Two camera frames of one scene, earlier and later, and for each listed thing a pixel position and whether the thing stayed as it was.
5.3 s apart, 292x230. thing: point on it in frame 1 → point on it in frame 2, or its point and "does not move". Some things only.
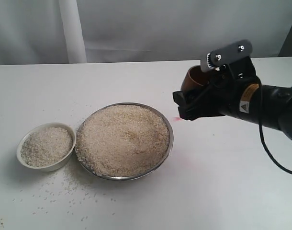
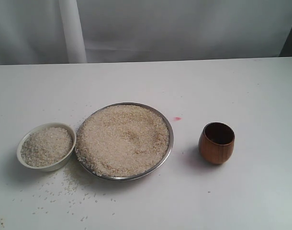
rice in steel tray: (122, 141) does not move
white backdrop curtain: (33, 32) does not move
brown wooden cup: (194, 78) → (216, 143)
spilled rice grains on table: (70, 191) does not move
